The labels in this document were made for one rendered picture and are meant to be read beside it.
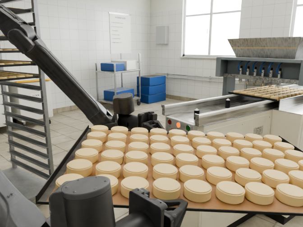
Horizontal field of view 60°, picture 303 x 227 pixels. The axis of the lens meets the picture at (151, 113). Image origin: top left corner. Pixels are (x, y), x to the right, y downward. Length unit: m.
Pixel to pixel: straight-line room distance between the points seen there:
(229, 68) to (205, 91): 3.80
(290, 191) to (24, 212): 0.43
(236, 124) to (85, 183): 1.41
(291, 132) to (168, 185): 1.55
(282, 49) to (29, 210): 1.85
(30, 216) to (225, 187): 0.32
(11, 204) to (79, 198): 0.09
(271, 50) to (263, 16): 3.48
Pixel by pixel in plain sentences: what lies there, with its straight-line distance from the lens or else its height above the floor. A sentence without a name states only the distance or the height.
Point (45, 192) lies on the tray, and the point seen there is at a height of 1.01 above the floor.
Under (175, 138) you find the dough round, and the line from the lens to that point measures 0.72.
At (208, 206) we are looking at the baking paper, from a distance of 0.48.
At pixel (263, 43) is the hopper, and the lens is 2.06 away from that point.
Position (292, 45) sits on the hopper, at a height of 1.26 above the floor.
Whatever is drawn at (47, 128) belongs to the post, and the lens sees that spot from 2.17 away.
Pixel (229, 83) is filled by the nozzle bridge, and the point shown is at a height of 0.96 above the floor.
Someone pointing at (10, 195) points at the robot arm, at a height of 1.08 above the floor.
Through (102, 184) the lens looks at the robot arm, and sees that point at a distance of 0.32.
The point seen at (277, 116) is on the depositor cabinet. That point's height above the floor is 0.79.
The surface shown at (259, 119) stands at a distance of 1.87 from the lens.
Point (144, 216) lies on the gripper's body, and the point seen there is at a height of 1.02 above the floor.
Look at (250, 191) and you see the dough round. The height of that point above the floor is 1.00.
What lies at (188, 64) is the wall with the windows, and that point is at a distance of 6.25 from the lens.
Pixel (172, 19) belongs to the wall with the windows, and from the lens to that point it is 6.58.
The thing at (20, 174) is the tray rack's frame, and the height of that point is 0.15.
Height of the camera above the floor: 1.25
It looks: 14 degrees down
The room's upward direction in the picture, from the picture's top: straight up
